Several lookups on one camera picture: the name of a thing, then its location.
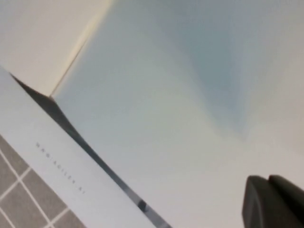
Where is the white-paged book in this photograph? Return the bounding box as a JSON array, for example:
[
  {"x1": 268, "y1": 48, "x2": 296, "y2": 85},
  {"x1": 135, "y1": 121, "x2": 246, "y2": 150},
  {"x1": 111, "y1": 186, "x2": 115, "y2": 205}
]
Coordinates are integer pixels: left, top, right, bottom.
[{"x1": 0, "y1": 0, "x2": 304, "y2": 228}]

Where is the white booklet with web address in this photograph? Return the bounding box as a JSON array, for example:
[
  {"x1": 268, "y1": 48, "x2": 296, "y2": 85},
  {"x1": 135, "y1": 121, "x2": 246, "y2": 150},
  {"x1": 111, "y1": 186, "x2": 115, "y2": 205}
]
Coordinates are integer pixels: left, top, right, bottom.
[{"x1": 0, "y1": 66, "x2": 173, "y2": 228}]

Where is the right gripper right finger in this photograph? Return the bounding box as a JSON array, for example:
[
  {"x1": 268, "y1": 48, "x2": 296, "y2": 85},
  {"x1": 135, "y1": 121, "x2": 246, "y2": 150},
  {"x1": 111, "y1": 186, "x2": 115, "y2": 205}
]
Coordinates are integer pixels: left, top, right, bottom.
[{"x1": 268, "y1": 174, "x2": 304, "y2": 209}]

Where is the grey checked tablecloth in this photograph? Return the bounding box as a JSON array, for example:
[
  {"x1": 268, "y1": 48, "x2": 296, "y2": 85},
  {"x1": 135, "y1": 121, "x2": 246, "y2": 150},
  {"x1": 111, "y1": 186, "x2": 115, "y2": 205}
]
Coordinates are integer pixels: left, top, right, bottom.
[{"x1": 0, "y1": 134, "x2": 86, "y2": 228}]

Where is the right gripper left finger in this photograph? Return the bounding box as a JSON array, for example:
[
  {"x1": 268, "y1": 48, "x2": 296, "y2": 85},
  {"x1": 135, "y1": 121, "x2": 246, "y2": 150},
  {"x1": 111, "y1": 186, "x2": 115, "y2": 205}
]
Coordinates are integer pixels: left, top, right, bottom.
[{"x1": 241, "y1": 175, "x2": 304, "y2": 228}]

